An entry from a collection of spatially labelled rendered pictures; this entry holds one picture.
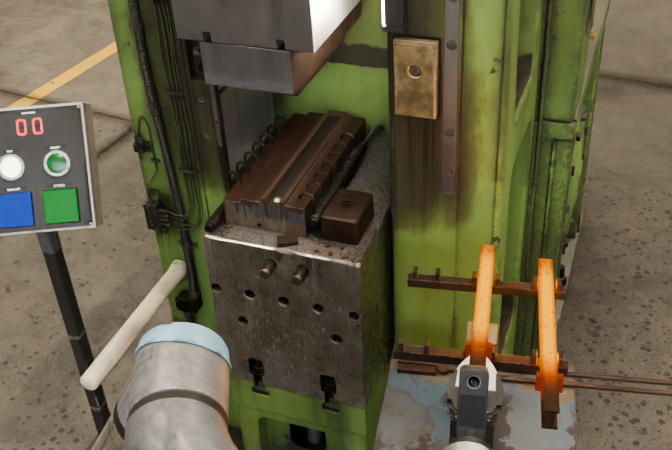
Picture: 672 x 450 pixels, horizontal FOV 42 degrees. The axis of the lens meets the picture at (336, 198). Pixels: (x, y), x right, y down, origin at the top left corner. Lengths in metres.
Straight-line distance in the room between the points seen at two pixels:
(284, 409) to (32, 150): 0.89
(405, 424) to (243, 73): 0.79
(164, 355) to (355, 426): 1.22
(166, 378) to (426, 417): 0.93
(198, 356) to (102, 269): 2.46
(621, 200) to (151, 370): 2.92
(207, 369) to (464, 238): 1.06
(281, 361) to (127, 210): 1.79
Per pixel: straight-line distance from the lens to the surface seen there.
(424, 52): 1.75
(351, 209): 1.91
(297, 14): 1.67
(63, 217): 2.01
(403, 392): 1.91
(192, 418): 0.99
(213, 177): 2.16
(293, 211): 1.91
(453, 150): 1.87
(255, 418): 2.37
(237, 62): 1.78
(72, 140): 2.01
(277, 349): 2.13
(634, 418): 2.86
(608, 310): 3.20
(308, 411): 2.25
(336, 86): 2.29
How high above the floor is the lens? 2.07
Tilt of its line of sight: 34 degrees down
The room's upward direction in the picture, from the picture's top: 4 degrees counter-clockwise
